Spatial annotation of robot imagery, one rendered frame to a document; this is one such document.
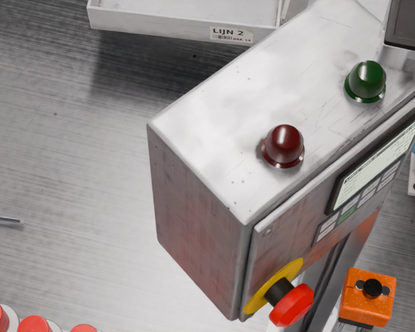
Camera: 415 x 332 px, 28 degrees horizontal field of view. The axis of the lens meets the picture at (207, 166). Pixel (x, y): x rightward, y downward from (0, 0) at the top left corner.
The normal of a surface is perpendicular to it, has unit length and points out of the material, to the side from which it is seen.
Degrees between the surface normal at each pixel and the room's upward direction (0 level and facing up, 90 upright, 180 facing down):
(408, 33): 0
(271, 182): 0
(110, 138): 0
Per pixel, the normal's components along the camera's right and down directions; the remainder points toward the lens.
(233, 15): 0.00, -0.43
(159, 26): -0.14, 0.90
